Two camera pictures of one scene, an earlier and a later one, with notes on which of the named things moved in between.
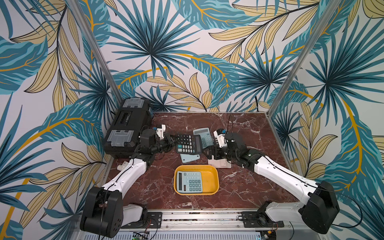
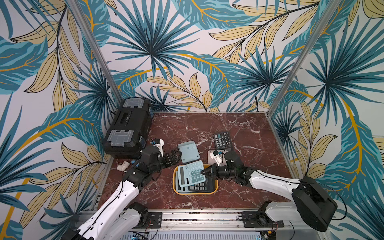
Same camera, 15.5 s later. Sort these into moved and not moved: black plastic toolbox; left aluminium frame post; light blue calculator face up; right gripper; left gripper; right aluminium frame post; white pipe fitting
Moved: right gripper; light blue calculator face up; left gripper
Not moved: black plastic toolbox; right aluminium frame post; left aluminium frame post; white pipe fitting
